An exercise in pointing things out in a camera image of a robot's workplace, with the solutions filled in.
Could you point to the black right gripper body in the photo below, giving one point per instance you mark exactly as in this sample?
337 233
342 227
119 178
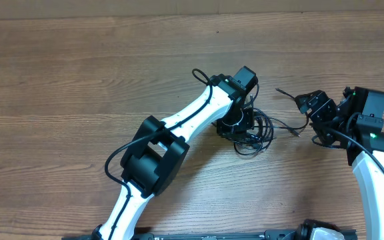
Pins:
324 116

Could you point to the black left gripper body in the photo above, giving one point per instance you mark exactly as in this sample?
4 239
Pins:
235 123

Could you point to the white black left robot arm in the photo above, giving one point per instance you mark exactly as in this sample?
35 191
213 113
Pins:
146 166

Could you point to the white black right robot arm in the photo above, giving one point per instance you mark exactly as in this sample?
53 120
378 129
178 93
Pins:
355 125

